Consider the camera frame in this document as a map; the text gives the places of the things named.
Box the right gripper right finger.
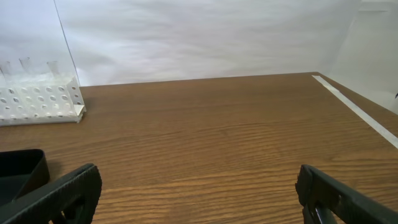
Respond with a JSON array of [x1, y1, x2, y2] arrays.
[[294, 164, 398, 224]]

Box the white test tube rack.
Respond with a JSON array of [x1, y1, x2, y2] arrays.
[[0, 73, 87, 127]]

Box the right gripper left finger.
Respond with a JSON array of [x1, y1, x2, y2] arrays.
[[0, 163, 103, 224]]

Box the black tray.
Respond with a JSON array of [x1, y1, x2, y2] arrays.
[[0, 148, 50, 208]]

